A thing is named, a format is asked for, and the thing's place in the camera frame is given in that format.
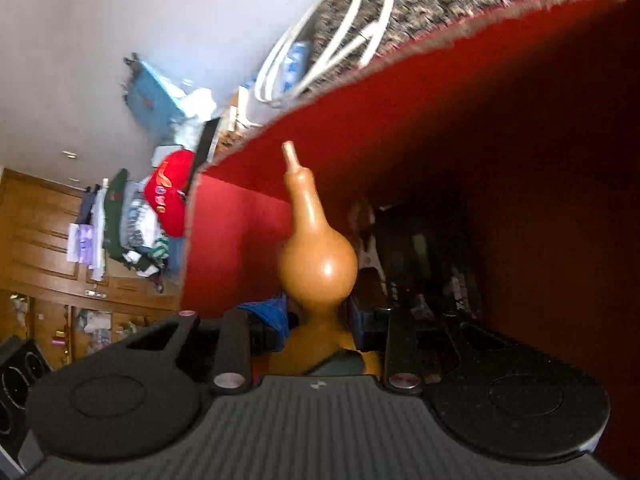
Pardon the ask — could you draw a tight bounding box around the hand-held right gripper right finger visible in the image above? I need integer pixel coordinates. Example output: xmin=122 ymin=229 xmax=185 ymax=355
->
xmin=350 ymin=305 xmax=506 ymax=391

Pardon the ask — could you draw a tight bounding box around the white cable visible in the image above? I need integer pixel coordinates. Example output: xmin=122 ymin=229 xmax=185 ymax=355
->
xmin=254 ymin=0 xmax=396 ymax=109

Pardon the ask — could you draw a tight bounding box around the blue suitcase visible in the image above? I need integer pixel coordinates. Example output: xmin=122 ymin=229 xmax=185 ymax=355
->
xmin=122 ymin=52 xmax=201 ymax=146

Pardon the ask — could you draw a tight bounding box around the wooden cabinet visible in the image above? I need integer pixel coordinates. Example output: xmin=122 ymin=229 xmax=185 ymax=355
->
xmin=0 ymin=167 xmax=183 ymax=372

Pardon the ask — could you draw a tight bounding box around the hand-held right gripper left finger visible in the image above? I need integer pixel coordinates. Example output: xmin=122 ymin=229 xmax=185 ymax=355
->
xmin=120 ymin=299 xmax=292 ymax=395

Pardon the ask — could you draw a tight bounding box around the blue white packet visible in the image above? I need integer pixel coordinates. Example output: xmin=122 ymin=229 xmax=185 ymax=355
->
xmin=284 ymin=40 xmax=314 ymax=87

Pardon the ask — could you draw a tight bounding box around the black speaker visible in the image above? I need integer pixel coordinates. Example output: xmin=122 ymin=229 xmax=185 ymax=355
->
xmin=0 ymin=337 xmax=53 ymax=476

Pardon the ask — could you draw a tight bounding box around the brown and white item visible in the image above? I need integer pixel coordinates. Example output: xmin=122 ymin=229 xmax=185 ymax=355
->
xmin=349 ymin=200 xmax=387 ymax=283

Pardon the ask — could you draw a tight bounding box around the white container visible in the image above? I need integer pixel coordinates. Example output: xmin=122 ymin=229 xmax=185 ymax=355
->
xmin=235 ymin=85 xmax=273 ymax=128

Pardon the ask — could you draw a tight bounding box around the red cushion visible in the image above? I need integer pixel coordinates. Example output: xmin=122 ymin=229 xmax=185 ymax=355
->
xmin=144 ymin=150 xmax=197 ymax=238

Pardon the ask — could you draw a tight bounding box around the red fabric storage box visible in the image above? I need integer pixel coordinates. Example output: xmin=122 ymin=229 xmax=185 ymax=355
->
xmin=180 ymin=0 xmax=640 ymax=480

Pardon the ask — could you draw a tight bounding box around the orange wooden gourd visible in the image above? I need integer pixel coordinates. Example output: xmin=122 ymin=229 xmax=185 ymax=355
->
xmin=270 ymin=141 xmax=384 ymax=377

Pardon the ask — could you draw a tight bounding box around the pile of clothes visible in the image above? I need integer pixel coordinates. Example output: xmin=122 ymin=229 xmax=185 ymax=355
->
xmin=67 ymin=169 xmax=186 ymax=292

